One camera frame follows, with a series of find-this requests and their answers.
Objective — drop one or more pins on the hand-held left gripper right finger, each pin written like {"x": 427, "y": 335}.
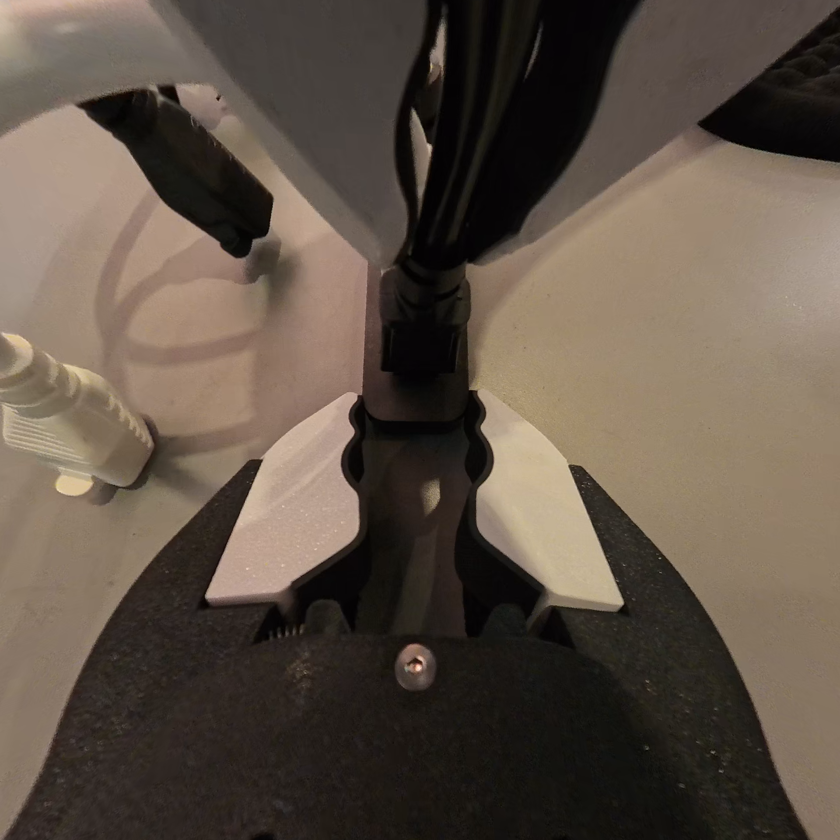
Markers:
{"x": 544, "y": 525}

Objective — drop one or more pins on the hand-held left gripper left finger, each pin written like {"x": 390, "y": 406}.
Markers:
{"x": 282, "y": 525}

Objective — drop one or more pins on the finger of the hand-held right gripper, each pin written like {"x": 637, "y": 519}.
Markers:
{"x": 689, "y": 52}
{"x": 315, "y": 98}

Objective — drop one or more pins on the black power strip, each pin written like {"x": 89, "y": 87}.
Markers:
{"x": 417, "y": 400}

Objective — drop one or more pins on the black round pad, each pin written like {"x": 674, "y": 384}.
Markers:
{"x": 787, "y": 111}

